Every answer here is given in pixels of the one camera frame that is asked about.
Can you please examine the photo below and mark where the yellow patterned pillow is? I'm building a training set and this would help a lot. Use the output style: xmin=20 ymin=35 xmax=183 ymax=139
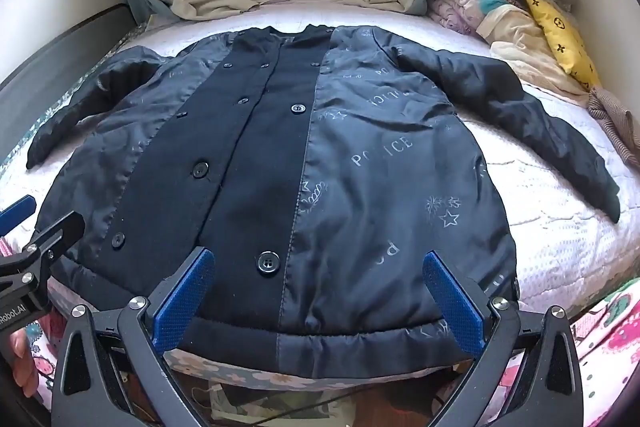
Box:
xmin=521 ymin=0 xmax=601 ymax=90

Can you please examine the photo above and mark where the pink floral quilt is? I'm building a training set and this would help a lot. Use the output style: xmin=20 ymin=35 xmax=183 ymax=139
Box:
xmin=427 ymin=0 xmax=526 ymax=40

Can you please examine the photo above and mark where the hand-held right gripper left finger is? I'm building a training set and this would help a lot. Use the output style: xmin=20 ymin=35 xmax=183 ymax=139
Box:
xmin=50 ymin=246 xmax=217 ymax=427

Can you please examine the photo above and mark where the dark bed side rail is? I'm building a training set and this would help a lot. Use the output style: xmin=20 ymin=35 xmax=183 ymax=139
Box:
xmin=0 ymin=2 xmax=137 ymax=120

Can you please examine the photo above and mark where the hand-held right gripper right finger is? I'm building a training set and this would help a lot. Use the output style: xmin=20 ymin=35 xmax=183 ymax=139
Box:
xmin=422 ymin=249 xmax=583 ymax=427

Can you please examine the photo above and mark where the person's left hand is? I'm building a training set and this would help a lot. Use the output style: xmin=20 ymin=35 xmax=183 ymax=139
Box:
xmin=9 ymin=326 xmax=41 ymax=400

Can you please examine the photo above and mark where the cream cloth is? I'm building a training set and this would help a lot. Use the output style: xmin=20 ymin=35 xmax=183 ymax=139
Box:
xmin=475 ymin=4 xmax=591 ymax=96

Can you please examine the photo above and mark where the brown striped cloth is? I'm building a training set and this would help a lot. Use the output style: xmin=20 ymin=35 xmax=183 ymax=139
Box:
xmin=586 ymin=86 xmax=640 ymax=168

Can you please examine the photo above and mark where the white quilted bed cover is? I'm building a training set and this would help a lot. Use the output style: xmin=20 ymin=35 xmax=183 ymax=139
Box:
xmin=0 ymin=0 xmax=640 ymax=323

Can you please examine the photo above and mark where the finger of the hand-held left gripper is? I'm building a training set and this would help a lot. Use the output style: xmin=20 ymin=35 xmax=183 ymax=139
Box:
xmin=0 ymin=195 xmax=37 ymax=238
xmin=19 ymin=212 xmax=86 ymax=270

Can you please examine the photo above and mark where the dark navy printed jacket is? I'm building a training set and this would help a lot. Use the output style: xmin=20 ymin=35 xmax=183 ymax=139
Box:
xmin=26 ymin=24 xmax=622 ymax=382

